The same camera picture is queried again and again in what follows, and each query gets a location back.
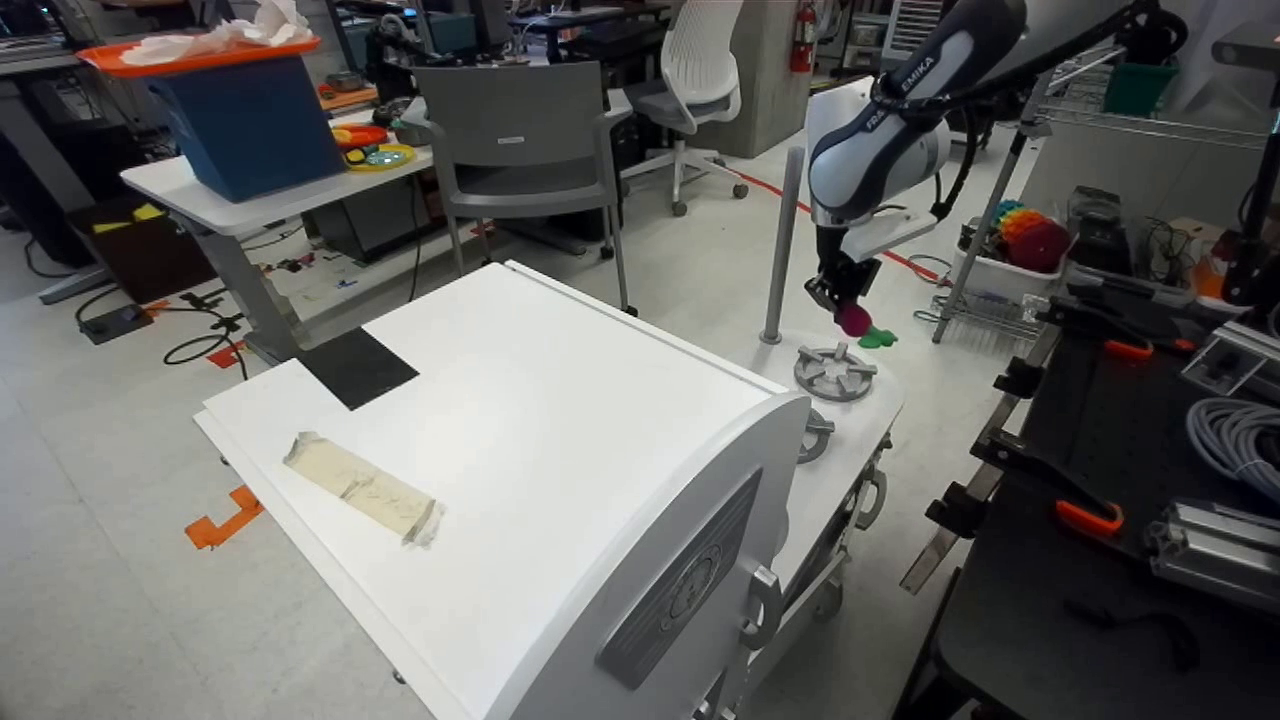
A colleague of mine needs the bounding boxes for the grey stove burner left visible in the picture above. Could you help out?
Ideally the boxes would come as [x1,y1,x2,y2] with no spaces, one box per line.
[797,407,837,462]

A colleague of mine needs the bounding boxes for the blue storage bin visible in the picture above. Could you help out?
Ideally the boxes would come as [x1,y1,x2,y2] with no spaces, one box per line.
[80,39,345,199]

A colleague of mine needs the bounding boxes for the robot arm white blue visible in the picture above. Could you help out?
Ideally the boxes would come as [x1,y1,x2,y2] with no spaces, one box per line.
[803,0,1168,336]

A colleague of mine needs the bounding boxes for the grey chair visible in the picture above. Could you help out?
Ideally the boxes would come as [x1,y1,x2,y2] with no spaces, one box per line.
[415,59,631,313]

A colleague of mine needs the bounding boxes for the light blue cable coil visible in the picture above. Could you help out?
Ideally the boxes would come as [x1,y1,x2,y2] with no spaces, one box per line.
[1182,391,1280,504]

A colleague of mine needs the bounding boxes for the colourful toys on table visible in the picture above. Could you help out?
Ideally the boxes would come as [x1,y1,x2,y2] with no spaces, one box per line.
[331,122,415,170]

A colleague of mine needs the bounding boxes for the black orange clamp far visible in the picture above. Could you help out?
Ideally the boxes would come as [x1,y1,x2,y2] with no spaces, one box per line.
[1052,308,1156,365]

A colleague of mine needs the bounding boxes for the aluminium extrusion rail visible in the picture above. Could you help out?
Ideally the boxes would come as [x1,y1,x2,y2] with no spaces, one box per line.
[1144,500,1280,611]

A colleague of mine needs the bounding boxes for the bin of colourful toys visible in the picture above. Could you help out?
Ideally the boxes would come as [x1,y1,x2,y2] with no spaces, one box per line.
[967,199,1072,304]

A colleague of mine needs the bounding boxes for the black orange clamp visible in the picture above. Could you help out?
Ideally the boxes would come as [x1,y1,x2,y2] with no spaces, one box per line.
[972,433,1130,539]
[1052,308,1156,365]

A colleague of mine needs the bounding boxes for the white side table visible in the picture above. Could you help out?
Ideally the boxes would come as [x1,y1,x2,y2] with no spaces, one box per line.
[119,149,434,365]

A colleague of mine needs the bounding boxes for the red fire extinguisher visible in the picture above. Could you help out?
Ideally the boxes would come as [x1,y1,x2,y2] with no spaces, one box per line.
[789,0,817,76]

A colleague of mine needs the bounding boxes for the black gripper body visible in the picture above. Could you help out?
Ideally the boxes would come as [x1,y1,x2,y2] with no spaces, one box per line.
[803,228,882,318]

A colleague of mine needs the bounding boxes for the black orange clamp near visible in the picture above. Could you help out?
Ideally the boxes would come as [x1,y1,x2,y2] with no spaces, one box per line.
[972,433,1130,539]

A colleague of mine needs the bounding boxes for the pink beetroot plushie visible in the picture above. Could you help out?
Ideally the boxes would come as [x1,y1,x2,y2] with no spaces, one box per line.
[837,304,897,348]

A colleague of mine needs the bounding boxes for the grey vertical pole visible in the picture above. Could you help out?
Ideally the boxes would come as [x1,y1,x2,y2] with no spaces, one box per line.
[762,142,803,344]

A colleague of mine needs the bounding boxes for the white mesh office chair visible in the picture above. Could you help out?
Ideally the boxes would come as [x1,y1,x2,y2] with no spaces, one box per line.
[629,0,745,217]

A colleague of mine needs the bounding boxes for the white toy kitchen cabinet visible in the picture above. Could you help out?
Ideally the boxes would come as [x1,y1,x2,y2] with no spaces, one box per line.
[195,258,903,720]

